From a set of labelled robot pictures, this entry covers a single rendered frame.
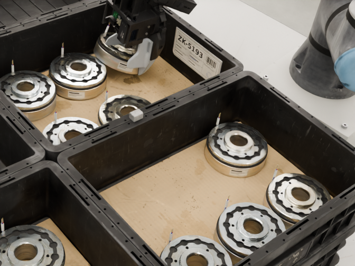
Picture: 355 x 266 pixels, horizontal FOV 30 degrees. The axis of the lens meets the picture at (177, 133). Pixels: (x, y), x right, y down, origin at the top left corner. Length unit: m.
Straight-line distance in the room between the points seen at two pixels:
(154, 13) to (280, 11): 2.10
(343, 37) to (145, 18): 0.34
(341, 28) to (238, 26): 0.55
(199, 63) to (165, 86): 0.08
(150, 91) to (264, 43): 0.50
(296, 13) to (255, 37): 1.56
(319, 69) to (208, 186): 0.39
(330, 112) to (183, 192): 0.41
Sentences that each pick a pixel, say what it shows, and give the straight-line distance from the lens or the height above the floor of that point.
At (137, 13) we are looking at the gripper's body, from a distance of 1.12.
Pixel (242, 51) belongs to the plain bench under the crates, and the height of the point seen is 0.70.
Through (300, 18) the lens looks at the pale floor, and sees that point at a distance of 3.20.
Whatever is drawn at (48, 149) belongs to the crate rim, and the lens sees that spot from 0.95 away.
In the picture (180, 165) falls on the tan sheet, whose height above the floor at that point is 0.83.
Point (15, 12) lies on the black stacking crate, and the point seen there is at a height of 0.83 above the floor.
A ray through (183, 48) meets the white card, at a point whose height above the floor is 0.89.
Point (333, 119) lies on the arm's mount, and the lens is 1.32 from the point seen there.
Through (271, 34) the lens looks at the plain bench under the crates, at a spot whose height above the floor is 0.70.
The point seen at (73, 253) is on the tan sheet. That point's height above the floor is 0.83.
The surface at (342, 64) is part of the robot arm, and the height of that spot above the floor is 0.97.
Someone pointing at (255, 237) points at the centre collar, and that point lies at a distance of 0.97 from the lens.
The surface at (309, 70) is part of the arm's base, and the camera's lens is 1.35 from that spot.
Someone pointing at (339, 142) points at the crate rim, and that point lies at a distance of 1.06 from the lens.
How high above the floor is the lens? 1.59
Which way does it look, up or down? 42 degrees down
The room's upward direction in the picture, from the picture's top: 10 degrees clockwise
